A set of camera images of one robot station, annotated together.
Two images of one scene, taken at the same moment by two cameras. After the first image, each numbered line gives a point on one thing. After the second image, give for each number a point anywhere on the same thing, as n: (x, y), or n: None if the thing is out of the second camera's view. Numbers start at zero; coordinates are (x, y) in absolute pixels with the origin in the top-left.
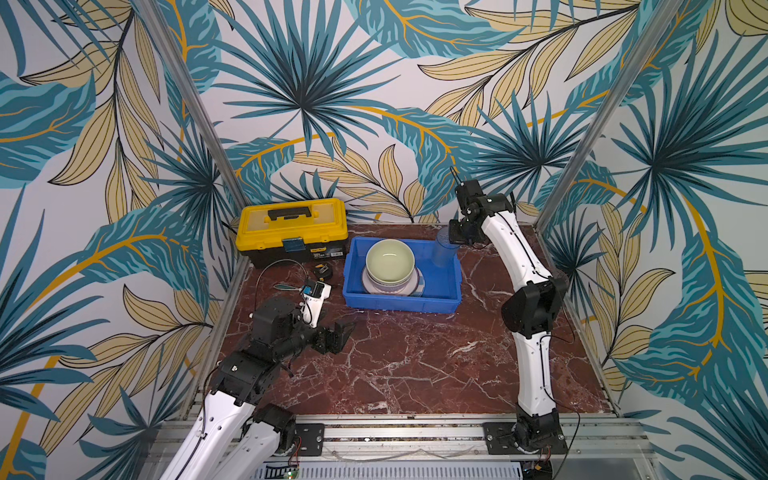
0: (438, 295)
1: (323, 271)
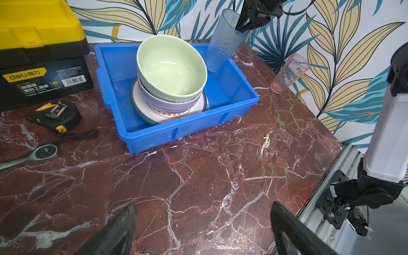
0: (231, 93)
1: (61, 116)
